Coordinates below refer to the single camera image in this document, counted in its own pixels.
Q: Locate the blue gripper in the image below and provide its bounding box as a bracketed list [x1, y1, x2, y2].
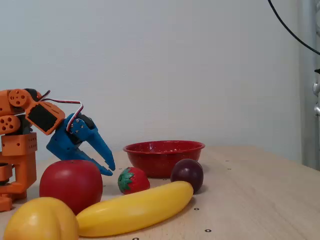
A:
[46, 112, 116, 177]

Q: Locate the dark purple plum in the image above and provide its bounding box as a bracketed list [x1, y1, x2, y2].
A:
[170, 158, 204, 195]

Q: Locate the red speckled bowl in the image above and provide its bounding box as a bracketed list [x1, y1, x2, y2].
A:
[122, 140, 206, 179]

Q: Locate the red apple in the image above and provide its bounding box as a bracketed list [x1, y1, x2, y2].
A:
[39, 159, 104, 216]

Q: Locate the red strawberry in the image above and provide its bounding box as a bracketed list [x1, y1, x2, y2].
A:
[117, 166, 151, 196]

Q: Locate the yellow banana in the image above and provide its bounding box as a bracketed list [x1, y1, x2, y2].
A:
[75, 180, 194, 238]

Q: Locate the yellow peach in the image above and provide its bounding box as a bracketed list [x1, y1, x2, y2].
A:
[3, 196, 80, 240]

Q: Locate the grey metal pole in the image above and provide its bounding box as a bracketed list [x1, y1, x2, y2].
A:
[297, 0, 320, 172]

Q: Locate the silver clamp knob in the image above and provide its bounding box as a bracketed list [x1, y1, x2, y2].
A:
[312, 81, 320, 116]

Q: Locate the black hanging cable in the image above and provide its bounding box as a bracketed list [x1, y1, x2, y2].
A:
[267, 0, 320, 56]

